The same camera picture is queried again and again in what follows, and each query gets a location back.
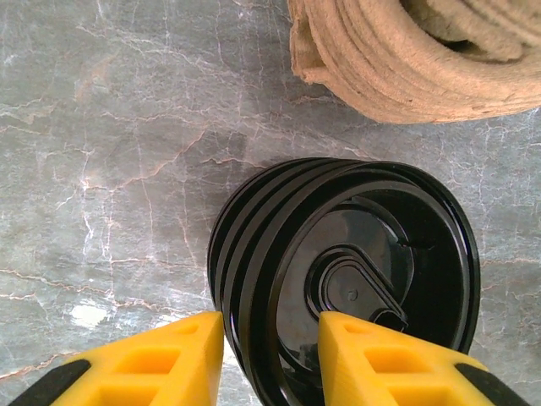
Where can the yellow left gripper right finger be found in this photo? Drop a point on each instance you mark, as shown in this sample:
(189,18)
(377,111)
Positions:
(346,363)

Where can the black coffee cup lid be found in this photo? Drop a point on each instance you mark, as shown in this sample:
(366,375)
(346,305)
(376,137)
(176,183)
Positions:
(422,275)

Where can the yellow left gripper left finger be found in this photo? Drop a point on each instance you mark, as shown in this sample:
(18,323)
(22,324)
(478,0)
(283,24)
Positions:
(198,359)

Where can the brown pulp carrier stack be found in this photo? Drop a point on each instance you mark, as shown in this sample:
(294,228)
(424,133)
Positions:
(380,63)

